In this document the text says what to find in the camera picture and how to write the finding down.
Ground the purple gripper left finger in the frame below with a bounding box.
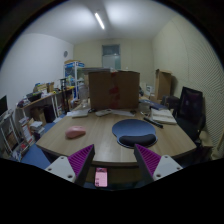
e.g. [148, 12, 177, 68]
[46, 145, 95, 186]

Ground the pink computer mouse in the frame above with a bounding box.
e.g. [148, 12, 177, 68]
[65, 126, 86, 139]

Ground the ceiling tube light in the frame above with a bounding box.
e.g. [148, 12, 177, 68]
[95, 13, 105, 30]

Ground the black office chair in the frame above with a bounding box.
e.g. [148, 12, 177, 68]
[161, 87, 206, 146]

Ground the wooden shelf unit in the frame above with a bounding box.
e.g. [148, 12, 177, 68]
[15, 85, 76, 134]

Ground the dark blue mouse pad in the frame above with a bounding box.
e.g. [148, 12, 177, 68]
[112, 119, 157, 148]

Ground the blue white vending cabinet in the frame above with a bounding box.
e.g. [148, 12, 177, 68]
[64, 61, 85, 99]

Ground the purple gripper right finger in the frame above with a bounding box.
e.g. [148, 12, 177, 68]
[134, 144, 182, 183]

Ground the open white notebook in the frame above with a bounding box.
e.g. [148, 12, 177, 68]
[151, 109, 176, 125]

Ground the pink smartphone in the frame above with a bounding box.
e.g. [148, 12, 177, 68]
[95, 168, 107, 187]

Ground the black pen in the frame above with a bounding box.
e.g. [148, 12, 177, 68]
[143, 117, 163, 128]

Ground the white remote control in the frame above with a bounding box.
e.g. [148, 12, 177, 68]
[95, 109, 112, 117]

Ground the blue book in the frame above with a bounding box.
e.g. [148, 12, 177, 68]
[139, 99, 168, 110]

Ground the tall cardboard box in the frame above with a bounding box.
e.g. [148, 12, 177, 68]
[155, 69, 172, 100]

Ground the large cardboard box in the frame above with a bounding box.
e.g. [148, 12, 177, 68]
[89, 71, 140, 110]

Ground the white papers stack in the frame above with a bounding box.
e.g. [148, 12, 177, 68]
[71, 109, 88, 118]

